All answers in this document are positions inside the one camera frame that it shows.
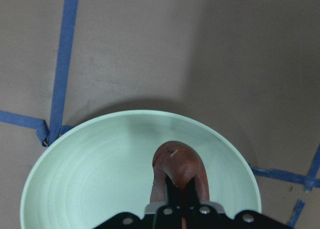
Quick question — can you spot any left gripper black right finger at bowl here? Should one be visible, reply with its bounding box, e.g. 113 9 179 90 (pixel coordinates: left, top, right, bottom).
183 178 200 209

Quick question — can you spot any left gripper black left finger at bowl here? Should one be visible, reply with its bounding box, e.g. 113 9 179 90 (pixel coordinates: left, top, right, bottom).
165 176 182 209

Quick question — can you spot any red-brown bun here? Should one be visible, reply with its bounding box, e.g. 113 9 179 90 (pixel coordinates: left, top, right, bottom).
149 141 210 229

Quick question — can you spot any light green bowl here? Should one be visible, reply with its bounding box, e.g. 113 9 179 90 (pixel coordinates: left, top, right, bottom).
20 110 262 229

